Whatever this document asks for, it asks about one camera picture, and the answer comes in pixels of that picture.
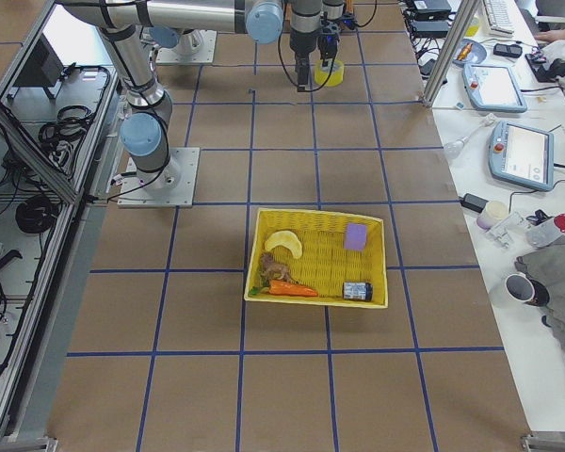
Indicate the orange toy carrot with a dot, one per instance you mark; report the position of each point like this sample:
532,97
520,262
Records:
282,288

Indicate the purple sponge block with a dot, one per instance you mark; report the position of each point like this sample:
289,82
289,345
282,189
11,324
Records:
355,236

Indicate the yellow plastic basket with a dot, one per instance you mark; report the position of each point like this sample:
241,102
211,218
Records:
326,264

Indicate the white dark mug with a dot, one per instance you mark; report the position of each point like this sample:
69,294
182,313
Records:
520,288

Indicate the brown toy dinosaur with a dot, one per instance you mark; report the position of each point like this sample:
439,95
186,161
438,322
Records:
273,270

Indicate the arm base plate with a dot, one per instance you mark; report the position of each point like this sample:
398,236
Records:
175,186
184,46

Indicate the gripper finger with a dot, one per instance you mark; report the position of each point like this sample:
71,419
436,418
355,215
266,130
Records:
302,69
327,58

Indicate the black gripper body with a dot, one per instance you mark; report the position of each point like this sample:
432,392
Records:
301,43

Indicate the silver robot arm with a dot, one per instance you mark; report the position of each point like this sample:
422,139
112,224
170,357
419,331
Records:
117,22

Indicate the far teach pendant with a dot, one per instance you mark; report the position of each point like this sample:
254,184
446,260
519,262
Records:
493,88

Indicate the yellow toy banana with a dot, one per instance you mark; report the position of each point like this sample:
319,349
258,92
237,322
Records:
286,239

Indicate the near teach pendant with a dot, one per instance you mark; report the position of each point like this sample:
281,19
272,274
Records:
522,156

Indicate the teach pendant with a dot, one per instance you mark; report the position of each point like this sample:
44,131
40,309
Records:
522,156
493,88

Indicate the yellow tape roll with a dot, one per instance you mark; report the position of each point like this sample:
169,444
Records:
332,78

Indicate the blue black can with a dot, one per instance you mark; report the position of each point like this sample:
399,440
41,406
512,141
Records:
361,291

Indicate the black power adapter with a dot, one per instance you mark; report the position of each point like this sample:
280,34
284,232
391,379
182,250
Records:
473,202

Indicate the aluminium frame post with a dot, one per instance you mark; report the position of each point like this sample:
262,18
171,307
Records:
465,13

